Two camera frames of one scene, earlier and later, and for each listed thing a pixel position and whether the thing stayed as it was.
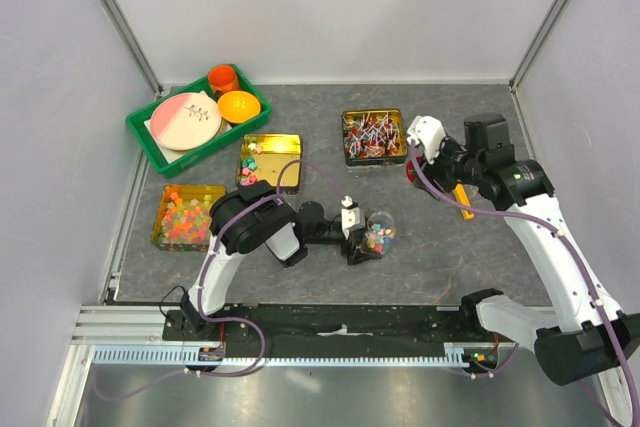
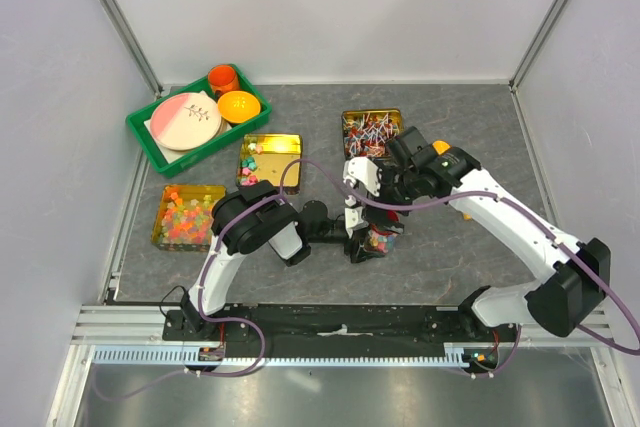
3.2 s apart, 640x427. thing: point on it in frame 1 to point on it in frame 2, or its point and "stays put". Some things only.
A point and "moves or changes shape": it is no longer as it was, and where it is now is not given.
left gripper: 354,256 stays put
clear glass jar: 379,233 stays put
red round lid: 411,171 moves or changes shape
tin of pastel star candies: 263,156 stays put
